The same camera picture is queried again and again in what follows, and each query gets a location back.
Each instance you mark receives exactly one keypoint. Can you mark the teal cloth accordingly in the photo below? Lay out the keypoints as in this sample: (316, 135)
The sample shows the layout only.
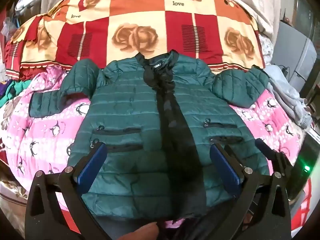
(18, 88)

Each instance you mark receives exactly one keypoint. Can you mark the red patterned cloth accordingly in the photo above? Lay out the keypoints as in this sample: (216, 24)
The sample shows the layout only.
(303, 205)

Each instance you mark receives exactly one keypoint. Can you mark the grey clothing pile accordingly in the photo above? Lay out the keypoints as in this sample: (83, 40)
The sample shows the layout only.
(287, 95)

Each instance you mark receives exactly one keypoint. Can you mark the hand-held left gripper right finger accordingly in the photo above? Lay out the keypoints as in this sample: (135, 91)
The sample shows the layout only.
(225, 171)

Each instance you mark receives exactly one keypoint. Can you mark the rose patterned checked blanket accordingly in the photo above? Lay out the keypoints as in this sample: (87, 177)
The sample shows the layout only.
(150, 10)

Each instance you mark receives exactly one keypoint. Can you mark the grey cabinet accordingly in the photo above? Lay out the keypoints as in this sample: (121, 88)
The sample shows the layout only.
(295, 52)

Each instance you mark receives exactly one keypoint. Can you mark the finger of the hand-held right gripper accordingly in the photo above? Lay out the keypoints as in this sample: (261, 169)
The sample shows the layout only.
(277, 161)

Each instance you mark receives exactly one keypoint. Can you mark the brown floral cloth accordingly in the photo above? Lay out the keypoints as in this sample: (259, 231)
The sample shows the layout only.
(11, 115)

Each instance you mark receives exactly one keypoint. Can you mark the person's left hand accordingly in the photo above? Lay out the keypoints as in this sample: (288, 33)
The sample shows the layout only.
(141, 233)

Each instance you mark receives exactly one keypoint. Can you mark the dark green puffer jacket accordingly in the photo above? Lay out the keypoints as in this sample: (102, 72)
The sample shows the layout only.
(125, 100)

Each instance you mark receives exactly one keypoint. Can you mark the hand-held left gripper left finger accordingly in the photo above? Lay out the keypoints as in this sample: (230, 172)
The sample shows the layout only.
(93, 165)

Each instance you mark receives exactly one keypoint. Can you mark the pink penguin print blanket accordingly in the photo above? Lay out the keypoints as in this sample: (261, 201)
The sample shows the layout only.
(45, 135)

